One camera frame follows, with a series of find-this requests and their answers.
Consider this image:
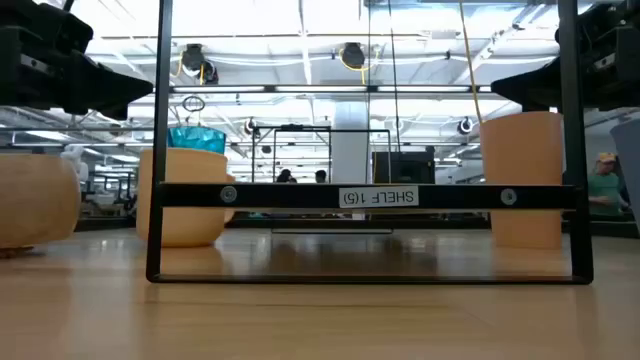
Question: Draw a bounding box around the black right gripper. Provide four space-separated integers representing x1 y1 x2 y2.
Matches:
491 0 640 113

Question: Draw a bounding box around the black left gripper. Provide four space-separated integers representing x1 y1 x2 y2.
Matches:
0 0 154 121

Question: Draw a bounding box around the tall peach plastic cup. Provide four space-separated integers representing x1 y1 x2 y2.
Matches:
479 111 565 250

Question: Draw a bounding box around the teal faceted plastic tumbler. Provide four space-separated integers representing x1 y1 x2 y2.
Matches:
167 125 228 155

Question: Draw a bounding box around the pale yellow ribbed mug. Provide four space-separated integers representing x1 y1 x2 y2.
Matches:
136 148 237 248

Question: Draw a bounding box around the wooden kuksa cup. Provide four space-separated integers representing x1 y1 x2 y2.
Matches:
0 153 82 259

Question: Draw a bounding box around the white shelf label sticker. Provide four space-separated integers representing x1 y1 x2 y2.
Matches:
338 185 420 209

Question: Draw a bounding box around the white background figure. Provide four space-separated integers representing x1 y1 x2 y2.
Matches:
60 144 90 184

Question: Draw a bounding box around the black background box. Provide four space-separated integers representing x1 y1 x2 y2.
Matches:
372 147 436 185

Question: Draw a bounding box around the long strip light fixture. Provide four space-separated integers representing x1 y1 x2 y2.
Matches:
169 84 494 94

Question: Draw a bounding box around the yellow hanging cable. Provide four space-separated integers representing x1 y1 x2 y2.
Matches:
458 0 484 124

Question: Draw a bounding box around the black cable loop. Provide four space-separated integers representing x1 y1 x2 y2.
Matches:
181 94 207 114

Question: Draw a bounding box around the black hanging cable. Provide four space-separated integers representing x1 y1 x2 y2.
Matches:
387 0 402 152

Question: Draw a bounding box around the black frame wooden shelf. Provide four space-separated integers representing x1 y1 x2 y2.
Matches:
146 0 595 285

